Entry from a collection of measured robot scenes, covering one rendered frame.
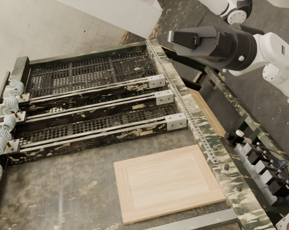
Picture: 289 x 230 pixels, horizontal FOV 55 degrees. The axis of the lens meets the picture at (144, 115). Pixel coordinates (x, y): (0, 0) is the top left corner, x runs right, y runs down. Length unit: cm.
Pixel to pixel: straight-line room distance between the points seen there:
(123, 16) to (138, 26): 33
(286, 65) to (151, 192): 92
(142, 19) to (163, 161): 388
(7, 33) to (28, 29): 44
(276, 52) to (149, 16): 453
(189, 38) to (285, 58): 25
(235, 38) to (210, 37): 7
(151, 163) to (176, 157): 14
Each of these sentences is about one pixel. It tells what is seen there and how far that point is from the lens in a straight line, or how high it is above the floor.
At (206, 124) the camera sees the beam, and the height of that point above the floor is 83.
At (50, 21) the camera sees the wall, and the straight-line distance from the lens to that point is 666.
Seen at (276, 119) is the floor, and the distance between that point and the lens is 245.
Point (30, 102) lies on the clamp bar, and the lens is 214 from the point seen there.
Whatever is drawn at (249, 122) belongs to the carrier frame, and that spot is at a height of 18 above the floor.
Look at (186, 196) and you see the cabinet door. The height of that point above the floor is 103.
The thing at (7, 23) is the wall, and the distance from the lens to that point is 686.
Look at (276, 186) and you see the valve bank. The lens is 139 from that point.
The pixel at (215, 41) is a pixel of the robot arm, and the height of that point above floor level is 157.
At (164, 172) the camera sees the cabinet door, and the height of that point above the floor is 109.
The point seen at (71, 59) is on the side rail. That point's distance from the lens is 271.
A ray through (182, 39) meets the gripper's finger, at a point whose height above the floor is 162.
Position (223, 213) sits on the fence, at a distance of 133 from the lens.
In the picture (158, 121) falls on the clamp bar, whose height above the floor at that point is 106.
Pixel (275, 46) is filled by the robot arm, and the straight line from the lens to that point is 69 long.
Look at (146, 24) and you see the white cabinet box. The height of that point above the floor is 15.
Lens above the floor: 187
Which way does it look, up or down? 25 degrees down
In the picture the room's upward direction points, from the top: 74 degrees counter-clockwise
